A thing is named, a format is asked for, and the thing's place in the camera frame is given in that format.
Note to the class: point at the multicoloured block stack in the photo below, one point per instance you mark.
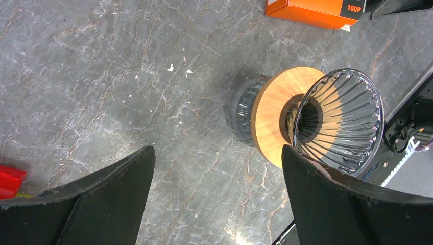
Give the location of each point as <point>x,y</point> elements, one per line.
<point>22,195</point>

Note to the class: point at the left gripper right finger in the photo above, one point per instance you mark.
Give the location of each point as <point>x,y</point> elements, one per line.
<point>330,207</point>

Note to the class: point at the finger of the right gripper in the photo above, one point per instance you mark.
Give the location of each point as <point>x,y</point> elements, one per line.
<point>383,8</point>

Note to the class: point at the glass coffee server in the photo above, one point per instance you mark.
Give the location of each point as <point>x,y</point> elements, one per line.
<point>239,110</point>

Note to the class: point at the glass cone dripper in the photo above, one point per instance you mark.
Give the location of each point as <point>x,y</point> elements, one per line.
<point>339,121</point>

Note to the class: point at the coffee filter box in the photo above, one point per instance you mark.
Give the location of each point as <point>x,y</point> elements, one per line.
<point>330,14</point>

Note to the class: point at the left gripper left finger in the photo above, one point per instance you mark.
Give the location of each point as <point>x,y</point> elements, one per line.
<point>104,207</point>

